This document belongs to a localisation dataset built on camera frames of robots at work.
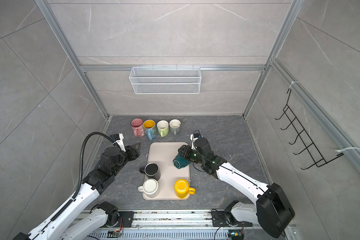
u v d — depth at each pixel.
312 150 0.63
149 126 1.02
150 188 0.76
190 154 0.70
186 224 0.73
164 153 0.95
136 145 0.73
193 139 0.75
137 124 1.02
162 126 1.04
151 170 0.80
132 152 0.66
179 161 0.75
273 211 0.39
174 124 1.05
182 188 0.75
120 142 0.66
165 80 1.01
